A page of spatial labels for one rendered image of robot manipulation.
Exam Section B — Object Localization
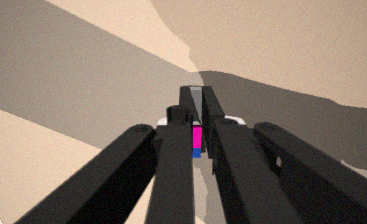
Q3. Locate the grey rectangular bar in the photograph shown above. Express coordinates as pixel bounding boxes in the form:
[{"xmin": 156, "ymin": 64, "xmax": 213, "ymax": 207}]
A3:
[{"xmin": 190, "ymin": 87, "xmax": 202, "ymax": 125}]

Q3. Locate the magenta block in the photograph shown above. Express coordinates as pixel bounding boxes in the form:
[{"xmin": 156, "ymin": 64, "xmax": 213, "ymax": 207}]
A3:
[{"xmin": 193, "ymin": 125, "xmax": 202, "ymax": 148}]

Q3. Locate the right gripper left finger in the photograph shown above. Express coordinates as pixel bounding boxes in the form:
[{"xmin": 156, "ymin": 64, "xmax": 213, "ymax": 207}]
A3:
[{"xmin": 13, "ymin": 86, "xmax": 196, "ymax": 224}]

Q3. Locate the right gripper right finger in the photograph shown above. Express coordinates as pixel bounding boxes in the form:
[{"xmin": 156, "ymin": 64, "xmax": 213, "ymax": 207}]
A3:
[{"xmin": 202, "ymin": 86, "xmax": 367, "ymax": 224}]

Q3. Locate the small blue block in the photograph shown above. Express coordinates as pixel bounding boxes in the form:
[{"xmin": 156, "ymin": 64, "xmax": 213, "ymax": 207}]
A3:
[{"xmin": 193, "ymin": 148, "xmax": 201, "ymax": 158}]

